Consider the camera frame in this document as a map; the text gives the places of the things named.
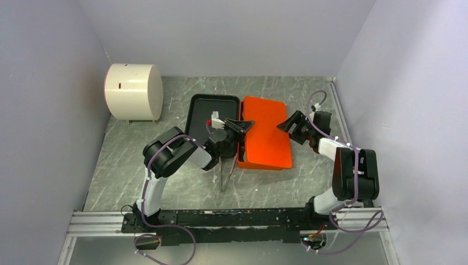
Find orange cookie box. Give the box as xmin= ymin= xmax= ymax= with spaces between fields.
xmin=237 ymin=101 xmax=245 ymax=168

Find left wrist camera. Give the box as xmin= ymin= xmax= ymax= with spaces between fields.
xmin=210 ymin=111 xmax=225 ymax=129

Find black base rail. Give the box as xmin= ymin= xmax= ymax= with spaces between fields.
xmin=121 ymin=203 xmax=334 ymax=246

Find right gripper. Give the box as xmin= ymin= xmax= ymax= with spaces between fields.
xmin=276 ymin=110 xmax=316 ymax=145

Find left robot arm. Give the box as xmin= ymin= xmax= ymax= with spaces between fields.
xmin=132 ymin=112 xmax=254 ymax=232

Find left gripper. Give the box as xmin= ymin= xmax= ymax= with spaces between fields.
xmin=217 ymin=118 xmax=255 ymax=157

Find orange box lid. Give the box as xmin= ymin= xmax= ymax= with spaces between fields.
xmin=243 ymin=96 xmax=293 ymax=171

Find pink handled metal tongs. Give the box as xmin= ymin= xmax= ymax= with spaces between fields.
xmin=217 ymin=155 xmax=238 ymax=193

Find white cylindrical drum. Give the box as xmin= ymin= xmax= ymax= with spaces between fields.
xmin=104 ymin=63 xmax=164 ymax=122

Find black baking tray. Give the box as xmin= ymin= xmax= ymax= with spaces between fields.
xmin=185 ymin=93 xmax=240 ymax=145

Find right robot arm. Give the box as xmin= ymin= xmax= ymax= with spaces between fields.
xmin=276 ymin=110 xmax=379 ymax=229

